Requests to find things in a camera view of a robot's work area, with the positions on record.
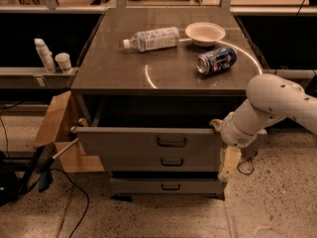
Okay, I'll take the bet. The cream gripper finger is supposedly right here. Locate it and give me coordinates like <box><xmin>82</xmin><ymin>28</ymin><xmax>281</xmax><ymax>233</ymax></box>
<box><xmin>209</xmin><ymin>119</ymin><xmax>222</xmax><ymax>132</ymax></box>
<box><xmin>218</xmin><ymin>146</ymin><xmax>242</xmax><ymax>181</ymax></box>

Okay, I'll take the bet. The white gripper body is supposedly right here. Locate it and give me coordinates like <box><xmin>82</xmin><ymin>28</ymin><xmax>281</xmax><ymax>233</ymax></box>
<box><xmin>220</xmin><ymin>112</ymin><xmax>266</xmax><ymax>149</ymax></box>

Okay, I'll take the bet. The grey top drawer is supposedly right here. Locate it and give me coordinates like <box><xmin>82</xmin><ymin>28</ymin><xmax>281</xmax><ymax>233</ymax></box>
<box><xmin>75</xmin><ymin>97</ymin><xmax>267</xmax><ymax>161</ymax></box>

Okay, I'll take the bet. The grey drawer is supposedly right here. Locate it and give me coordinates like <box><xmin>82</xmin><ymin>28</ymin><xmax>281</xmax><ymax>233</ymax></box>
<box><xmin>102</xmin><ymin>157</ymin><xmax>219</xmax><ymax>172</ymax></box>
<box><xmin>110</xmin><ymin>178</ymin><xmax>226</xmax><ymax>195</ymax></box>
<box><xmin>75</xmin><ymin>97</ymin><xmax>267</xmax><ymax>161</ymax></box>

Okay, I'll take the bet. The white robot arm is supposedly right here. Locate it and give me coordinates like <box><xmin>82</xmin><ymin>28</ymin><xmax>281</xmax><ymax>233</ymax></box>
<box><xmin>210</xmin><ymin>73</ymin><xmax>317</xmax><ymax>181</ymax></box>

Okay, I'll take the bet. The grey drawer cabinet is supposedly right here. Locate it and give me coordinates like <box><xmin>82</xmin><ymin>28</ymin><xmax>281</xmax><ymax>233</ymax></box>
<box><xmin>70</xmin><ymin>6</ymin><xmax>265</xmax><ymax>202</ymax></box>

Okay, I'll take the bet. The grey middle drawer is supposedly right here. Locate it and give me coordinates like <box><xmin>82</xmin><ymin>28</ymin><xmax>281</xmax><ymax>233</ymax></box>
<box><xmin>102</xmin><ymin>157</ymin><xmax>219</xmax><ymax>172</ymax></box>

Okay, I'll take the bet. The grey bottom drawer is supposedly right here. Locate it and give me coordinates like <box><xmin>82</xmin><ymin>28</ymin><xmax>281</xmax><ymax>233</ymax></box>
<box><xmin>110</xmin><ymin>178</ymin><xmax>226</xmax><ymax>195</ymax></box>

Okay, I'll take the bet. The blue soda can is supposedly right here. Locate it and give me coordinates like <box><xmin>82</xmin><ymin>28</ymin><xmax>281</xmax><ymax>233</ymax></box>
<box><xmin>197</xmin><ymin>48</ymin><xmax>237</xmax><ymax>75</ymax></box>

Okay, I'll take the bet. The white bowl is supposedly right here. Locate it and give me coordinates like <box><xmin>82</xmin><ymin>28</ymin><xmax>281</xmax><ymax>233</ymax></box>
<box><xmin>185</xmin><ymin>22</ymin><xmax>226</xmax><ymax>47</ymax></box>

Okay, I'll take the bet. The clear plastic water bottle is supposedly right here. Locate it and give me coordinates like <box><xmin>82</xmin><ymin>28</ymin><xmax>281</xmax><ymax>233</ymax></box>
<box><xmin>123</xmin><ymin>27</ymin><xmax>179</xmax><ymax>53</ymax></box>

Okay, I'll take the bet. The cardboard box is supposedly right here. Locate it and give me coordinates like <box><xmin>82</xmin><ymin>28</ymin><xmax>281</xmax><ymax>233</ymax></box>
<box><xmin>34</xmin><ymin>91</ymin><xmax>104</xmax><ymax>173</ymax></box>

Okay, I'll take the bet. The white paper cup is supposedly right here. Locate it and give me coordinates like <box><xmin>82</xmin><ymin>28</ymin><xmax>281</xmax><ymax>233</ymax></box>
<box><xmin>54</xmin><ymin>53</ymin><xmax>72</xmax><ymax>73</ymax></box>

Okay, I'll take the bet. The white spray bottle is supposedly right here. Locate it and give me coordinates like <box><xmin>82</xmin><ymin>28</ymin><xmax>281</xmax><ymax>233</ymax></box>
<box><xmin>34</xmin><ymin>38</ymin><xmax>56</xmax><ymax>73</ymax></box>

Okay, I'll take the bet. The black cable right of cabinet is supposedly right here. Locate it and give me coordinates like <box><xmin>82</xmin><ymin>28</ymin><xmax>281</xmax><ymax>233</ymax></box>
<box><xmin>237</xmin><ymin>149</ymin><xmax>259</xmax><ymax>177</ymax></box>

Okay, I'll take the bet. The black floor cable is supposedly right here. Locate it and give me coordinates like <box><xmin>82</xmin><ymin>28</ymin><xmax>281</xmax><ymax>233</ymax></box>
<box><xmin>49</xmin><ymin>168</ymin><xmax>91</xmax><ymax>238</ymax></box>

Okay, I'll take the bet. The metal rod tool blue handle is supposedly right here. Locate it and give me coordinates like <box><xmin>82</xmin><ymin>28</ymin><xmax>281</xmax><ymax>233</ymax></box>
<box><xmin>37</xmin><ymin>138</ymin><xmax>78</xmax><ymax>192</ymax></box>

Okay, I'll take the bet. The grey side shelf rail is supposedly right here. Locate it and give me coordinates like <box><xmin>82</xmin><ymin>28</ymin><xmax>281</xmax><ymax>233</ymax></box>
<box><xmin>0</xmin><ymin>67</ymin><xmax>78</xmax><ymax>89</ymax></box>

